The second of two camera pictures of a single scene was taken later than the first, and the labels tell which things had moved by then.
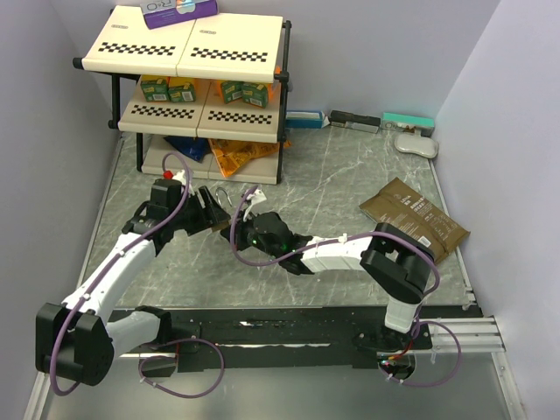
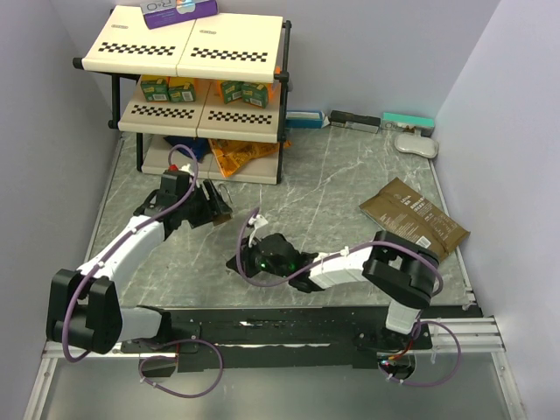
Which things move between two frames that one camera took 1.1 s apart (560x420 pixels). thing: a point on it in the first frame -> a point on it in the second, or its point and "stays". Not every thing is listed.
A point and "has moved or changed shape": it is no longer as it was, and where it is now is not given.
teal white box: x=409 y=123 stays
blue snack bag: x=192 y=147 stays
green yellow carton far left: x=155 y=88 stays
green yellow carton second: x=181 y=89 stays
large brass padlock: x=222 y=224 has moved or changed shape
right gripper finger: x=226 y=233 -> x=232 y=263
